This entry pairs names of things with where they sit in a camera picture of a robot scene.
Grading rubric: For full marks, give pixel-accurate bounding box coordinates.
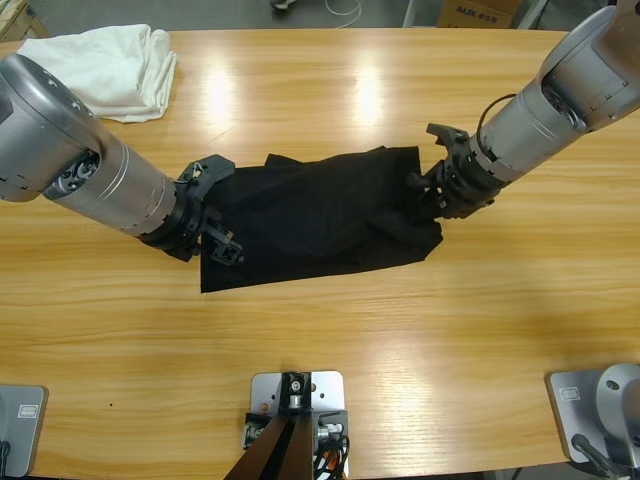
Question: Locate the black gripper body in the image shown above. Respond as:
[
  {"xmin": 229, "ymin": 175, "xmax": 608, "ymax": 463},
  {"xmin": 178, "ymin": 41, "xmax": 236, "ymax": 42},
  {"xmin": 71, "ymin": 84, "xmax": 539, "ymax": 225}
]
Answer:
[
  {"xmin": 141, "ymin": 181, "xmax": 235, "ymax": 263},
  {"xmin": 428, "ymin": 139, "xmax": 507, "ymax": 221}
]

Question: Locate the black Unitree polo shirt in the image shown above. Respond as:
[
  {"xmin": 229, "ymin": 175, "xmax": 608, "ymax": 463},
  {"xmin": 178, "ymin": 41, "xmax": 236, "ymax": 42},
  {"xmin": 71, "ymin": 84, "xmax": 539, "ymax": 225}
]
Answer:
[{"xmin": 199, "ymin": 144, "xmax": 445, "ymax": 295}]

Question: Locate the white cloth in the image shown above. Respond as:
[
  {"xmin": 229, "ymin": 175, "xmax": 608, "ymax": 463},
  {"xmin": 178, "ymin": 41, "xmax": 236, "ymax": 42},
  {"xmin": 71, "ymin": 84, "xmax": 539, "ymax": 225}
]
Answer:
[{"xmin": 17, "ymin": 23, "xmax": 179, "ymax": 124}]

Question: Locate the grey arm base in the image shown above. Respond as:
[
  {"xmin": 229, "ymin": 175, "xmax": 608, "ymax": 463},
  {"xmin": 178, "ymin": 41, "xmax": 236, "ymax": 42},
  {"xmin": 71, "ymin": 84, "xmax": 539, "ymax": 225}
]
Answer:
[
  {"xmin": 545, "ymin": 362, "xmax": 640, "ymax": 466},
  {"xmin": 0, "ymin": 383, "xmax": 50, "ymax": 479}
]

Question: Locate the AUX cardboard box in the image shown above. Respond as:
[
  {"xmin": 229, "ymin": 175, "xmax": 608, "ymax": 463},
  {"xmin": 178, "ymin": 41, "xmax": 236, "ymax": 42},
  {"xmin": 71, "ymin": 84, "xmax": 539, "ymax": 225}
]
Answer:
[{"xmin": 437, "ymin": 0, "xmax": 516, "ymax": 29}]

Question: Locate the silver connector plug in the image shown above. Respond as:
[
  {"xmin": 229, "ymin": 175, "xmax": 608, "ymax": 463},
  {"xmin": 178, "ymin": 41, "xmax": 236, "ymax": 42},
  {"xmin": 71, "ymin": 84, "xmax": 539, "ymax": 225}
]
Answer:
[
  {"xmin": 317, "ymin": 422, "xmax": 346, "ymax": 444},
  {"xmin": 242, "ymin": 421, "xmax": 267, "ymax": 450}
]

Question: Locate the grey metal leg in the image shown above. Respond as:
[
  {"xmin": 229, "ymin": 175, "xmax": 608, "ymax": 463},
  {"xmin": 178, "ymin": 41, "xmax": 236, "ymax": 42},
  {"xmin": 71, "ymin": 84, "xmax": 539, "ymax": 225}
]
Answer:
[{"xmin": 514, "ymin": 0, "xmax": 549, "ymax": 30}]

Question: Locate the wooden pallet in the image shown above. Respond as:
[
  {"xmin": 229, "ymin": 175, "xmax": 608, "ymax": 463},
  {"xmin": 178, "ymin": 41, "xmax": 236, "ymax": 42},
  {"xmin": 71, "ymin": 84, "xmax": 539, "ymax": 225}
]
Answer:
[{"xmin": 0, "ymin": 0, "xmax": 51, "ymax": 44}]

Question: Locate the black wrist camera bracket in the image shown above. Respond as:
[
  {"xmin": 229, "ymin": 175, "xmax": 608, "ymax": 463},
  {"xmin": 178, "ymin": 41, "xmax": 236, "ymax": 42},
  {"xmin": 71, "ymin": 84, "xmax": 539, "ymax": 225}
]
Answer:
[
  {"xmin": 179, "ymin": 154, "xmax": 237, "ymax": 195},
  {"xmin": 425, "ymin": 121, "xmax": 472, "ymax": 152}
]

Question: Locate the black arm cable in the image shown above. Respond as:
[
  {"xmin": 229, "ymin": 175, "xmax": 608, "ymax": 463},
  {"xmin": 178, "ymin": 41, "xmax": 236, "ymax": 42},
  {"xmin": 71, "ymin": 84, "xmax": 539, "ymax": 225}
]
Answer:
[{"xmin": 478, "ymin": 93, "xmax": 519, "ymax": 137}]

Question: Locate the white mount block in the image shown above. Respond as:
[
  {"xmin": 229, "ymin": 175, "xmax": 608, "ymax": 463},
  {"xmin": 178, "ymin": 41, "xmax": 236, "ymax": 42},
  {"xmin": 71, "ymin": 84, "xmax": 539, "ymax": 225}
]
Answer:
[{"xmin": 249, "ymin": 369, "xmax": 350, "ymax": 480}]

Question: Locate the white floor cable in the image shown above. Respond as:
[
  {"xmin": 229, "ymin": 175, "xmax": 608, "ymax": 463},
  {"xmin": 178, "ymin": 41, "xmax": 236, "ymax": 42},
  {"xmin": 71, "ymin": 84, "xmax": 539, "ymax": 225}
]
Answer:
[{"xmin": 324, "ymin": 0, "xmax": 362, "ymax": 24}]

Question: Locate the dark camera post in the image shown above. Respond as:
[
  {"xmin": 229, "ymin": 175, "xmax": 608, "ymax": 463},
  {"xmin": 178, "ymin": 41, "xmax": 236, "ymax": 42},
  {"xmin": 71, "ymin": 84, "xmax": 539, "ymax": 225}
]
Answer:
[{"xmin": 222, "ymin": 369, "xmax": 315, "ymax": 480}]

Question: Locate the black cable at mount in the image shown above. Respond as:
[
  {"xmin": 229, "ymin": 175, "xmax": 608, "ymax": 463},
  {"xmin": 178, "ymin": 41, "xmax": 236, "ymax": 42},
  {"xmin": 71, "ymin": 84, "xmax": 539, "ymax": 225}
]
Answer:
[{"xmin": 312, "ymin": 433, "xmax": 352, "ymax": 480}]

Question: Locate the orange cable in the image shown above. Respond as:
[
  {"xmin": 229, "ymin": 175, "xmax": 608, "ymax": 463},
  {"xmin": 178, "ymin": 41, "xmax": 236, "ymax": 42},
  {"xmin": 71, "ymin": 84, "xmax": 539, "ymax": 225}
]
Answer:
[{"xmin": 313, "ymin": 446, "xmax": 351, "ymax": 480}]

